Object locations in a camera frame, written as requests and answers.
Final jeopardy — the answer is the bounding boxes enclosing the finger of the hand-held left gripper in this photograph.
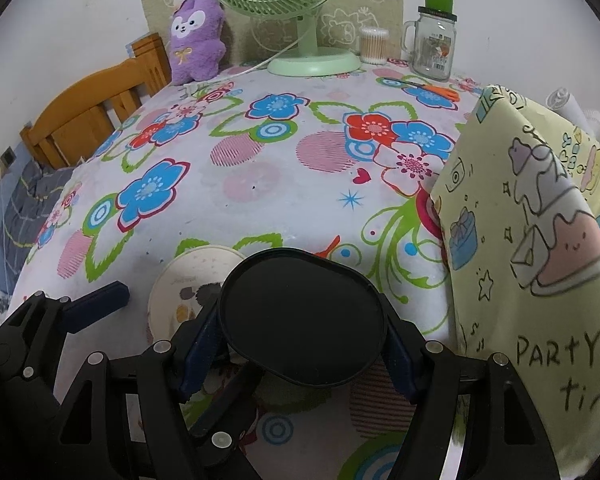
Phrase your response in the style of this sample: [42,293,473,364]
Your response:
[187,361,266,480]
[0,281,131,397]

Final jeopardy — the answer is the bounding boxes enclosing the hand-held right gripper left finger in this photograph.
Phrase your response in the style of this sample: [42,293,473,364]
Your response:
[55,302,226,480]

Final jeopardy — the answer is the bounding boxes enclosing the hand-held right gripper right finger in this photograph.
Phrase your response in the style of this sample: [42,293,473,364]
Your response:
[380,316,556,480]

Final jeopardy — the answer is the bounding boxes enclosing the round cream printed tin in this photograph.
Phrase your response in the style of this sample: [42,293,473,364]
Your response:
[147,245,247,353]

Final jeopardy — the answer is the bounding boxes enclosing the black oval lid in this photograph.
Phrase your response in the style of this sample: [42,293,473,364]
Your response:
[217,248,387,388]

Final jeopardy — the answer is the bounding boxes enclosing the yellow printed storage box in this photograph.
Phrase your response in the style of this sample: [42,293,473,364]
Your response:
[430,84,600,480]

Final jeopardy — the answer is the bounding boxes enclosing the grey plaid bedding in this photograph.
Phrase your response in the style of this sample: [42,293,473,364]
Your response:
[0,160,73,311]

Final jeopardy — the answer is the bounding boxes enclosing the floral tablecloth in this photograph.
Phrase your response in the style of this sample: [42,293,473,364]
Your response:
[10,57,486,480]

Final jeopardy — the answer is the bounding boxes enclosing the wooden bed headboard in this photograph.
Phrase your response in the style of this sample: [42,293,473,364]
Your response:
[20,32,173,170]

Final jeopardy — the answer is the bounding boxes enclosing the orange scissors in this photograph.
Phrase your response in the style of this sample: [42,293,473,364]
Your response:
[387,77,460,101]

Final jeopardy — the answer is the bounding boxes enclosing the purple plush toy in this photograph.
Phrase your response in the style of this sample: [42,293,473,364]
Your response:
[167,0,228,86]

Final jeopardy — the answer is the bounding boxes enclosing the white floor fan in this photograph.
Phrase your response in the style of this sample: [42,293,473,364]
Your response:
[545,86,600,156]

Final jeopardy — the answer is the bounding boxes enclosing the green desk fan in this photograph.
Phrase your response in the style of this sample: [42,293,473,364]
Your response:
[202,0,363,78]

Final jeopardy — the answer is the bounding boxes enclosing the glass jar mug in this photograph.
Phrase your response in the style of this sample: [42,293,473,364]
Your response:
[401,6,456,81]

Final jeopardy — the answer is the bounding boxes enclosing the cotton swab container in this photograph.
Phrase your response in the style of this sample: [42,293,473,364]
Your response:
[358,26,390,66]

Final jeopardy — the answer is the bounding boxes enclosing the white fan cable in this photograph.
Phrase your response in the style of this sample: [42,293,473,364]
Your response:
[185,45,301,93]

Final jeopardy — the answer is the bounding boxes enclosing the beige printed wall panel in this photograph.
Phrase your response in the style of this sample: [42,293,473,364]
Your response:
[140,0,405,63]

